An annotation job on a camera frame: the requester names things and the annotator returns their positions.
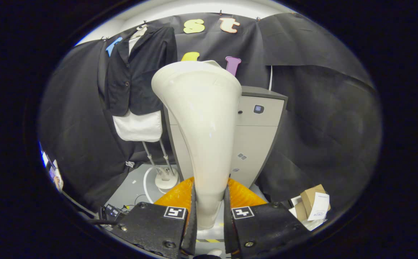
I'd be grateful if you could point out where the white garment steamer head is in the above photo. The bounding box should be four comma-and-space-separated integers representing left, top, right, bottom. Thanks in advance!
151, 60, 242, 231

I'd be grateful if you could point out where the black suit jacket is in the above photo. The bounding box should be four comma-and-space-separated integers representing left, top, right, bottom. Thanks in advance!
104, 25, 178, 117

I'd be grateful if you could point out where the white garment steamer base stand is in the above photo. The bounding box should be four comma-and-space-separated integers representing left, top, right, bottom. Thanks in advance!
142, 140, 180, 190

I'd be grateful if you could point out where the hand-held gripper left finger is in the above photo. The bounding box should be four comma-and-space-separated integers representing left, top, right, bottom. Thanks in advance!
110, 176, 198, 259

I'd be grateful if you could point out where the black power strip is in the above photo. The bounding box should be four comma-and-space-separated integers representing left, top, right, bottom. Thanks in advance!
101, 204, 126, 221

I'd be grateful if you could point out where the white shirt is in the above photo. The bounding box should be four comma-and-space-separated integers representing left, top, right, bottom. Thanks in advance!
112, 31, 163, 142

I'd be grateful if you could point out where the black backdrop cloth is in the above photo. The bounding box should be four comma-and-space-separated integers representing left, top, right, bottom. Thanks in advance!
39, 13, 382, 213

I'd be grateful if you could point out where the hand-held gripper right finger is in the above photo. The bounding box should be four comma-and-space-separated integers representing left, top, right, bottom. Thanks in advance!
224, 176, 310, 259

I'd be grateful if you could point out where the grey cabinet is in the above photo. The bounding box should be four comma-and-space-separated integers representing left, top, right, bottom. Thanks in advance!
163, 86, 288, 189

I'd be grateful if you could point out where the cardboard box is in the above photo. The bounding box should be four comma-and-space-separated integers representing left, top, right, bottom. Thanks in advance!
300, 184, 331, 221

